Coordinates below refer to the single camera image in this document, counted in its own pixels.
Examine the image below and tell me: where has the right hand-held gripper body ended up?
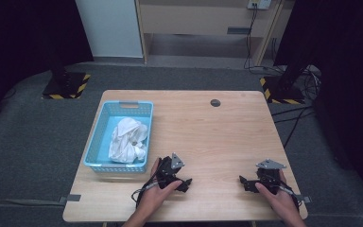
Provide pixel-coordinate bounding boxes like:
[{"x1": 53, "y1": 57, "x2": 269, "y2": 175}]
[{"x1": 254, "y1": 158, "x2": 287, "y2": 196}]

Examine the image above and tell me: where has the black power cable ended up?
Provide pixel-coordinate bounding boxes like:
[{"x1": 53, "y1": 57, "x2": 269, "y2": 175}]
[{"x1": 243, "y1": 4, "x2": 285, "y2": 76}]

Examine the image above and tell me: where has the tangled black cable bundle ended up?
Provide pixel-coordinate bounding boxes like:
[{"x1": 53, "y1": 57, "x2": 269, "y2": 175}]
[{"x1": 299, "y1": 64, "x2": 323, "y2": 99}]

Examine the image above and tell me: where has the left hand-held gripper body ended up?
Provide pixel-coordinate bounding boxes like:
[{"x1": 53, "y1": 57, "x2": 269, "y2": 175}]
[{"x1": 155, "y1": 152, "x2": 186, "y2": 190}]

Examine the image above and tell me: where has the hand-held gripper cable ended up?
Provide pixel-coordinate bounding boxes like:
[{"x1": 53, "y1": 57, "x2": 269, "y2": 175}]
[
  {"x1": 278, "y1": 184, "x2": 302, "y2": 212},
  {"x1": 130, "y1": 181, "x2": 159, "y2": 210}
]

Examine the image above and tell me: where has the left hand-held gripper cable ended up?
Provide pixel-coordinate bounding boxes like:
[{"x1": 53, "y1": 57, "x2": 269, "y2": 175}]
[{"x1": 130, "y1": 181, "x2": 159, "y2": 210}]

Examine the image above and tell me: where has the blue plastic basket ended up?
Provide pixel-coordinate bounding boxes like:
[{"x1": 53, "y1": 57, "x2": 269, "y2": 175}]
[{"x1": 82, "y1": 99, "x2": 155, "y2": 174}]

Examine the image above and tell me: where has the black floor cable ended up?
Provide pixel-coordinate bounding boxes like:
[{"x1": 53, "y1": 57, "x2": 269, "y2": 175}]
[{"x1": 270, "y1": 105, "x2": 315, "y2": 149}]

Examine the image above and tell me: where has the right hand-held gripper cable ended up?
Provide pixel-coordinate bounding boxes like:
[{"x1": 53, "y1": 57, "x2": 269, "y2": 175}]
[{"x1": 278, "y1": 184, "x2": 302, "y2": 212}]

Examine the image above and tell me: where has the white cloth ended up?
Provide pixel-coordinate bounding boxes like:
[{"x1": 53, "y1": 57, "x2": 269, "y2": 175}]
[{"x1": 108, "y1": 116, "x2": 149, "y2": 165}]

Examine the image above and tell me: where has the dark curtain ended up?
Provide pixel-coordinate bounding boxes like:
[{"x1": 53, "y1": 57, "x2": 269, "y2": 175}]
[
  {"x1": 0, "y1": 0, "x2": 95, "y2": 129},
  {"x1": 273, "y1": 0, "x2": 363, "y2": 202}
]

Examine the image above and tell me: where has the person's right hand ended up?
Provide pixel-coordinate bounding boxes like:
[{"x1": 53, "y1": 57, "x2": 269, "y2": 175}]
[{"x1": 254, "y1": 169, "x2": 301, "y2": 219}]

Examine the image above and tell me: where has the person's left hand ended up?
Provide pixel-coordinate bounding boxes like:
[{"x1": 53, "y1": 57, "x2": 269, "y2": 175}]
[{"x1": 136, "y1": 157, "x2": 183, "y2": 219}]

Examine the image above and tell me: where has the black stand with striped base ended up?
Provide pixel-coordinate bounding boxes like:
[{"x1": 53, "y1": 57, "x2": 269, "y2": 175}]
[
  {"x1": 41, "y1": 46, "x2": 92, "y2": 100},
  {"x1": 259, "y1": 62, "x2": 311, "y2": 105}
]

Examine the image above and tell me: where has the white panel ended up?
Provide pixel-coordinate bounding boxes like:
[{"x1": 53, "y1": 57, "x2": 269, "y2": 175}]
[{"x1": 75, "y1": 0, "x2": 144, "y2": 59}]

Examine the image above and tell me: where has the white power strip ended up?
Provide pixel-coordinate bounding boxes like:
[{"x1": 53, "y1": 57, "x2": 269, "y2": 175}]
[{"x1": 247, "y1": 0, "x2": 272, "y2": 10}]

